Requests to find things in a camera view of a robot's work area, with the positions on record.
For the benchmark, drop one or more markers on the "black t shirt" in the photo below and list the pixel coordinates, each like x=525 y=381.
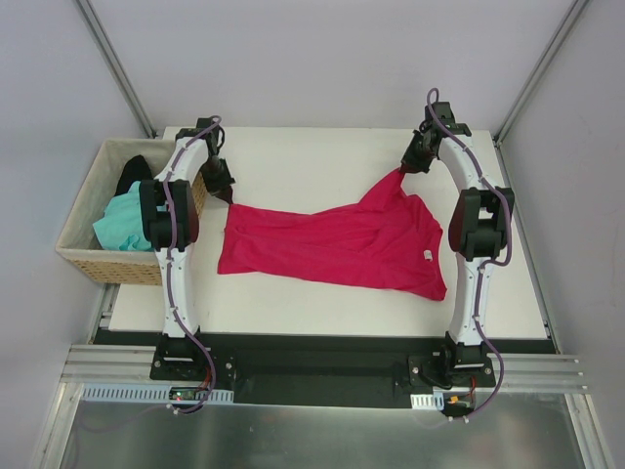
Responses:
x=135 y=170

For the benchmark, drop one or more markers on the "left white cable duct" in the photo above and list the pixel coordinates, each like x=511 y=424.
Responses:
x=153 y=394

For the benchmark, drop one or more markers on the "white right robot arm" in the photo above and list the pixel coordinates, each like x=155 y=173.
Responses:
x=480 y=228

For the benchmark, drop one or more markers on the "right white cable duct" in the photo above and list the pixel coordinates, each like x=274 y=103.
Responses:
x=434 y=401

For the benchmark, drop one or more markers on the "teal t shirt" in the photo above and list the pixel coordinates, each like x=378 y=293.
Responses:
x=121 y=226

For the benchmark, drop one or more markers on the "pink t shirt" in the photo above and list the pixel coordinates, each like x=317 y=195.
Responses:
x=388 y=240

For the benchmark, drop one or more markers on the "left aluminium frame post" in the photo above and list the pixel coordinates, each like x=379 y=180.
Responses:
x=115 y=67

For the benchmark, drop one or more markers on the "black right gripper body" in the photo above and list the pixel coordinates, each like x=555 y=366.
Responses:
x=415 y=159

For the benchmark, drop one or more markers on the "right aluminium frame post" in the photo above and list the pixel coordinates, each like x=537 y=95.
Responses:
x=569 y=21

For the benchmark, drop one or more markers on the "aluminium frame post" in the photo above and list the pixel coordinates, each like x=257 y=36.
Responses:
x=569 y=21
x=115 y=67

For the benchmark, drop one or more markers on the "wicker laundry basket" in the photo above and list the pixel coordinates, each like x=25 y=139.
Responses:
x=78 y=243

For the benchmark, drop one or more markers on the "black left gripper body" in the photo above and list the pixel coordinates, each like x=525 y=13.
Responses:
x=219 y=179

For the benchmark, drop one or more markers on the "white cable duct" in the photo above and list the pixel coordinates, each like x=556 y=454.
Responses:
x=434 y=401
x=153 y=394

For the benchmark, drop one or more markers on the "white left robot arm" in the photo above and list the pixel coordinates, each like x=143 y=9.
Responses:
x=171 y=219

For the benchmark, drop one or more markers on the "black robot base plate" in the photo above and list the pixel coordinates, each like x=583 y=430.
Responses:
x=374 y=372

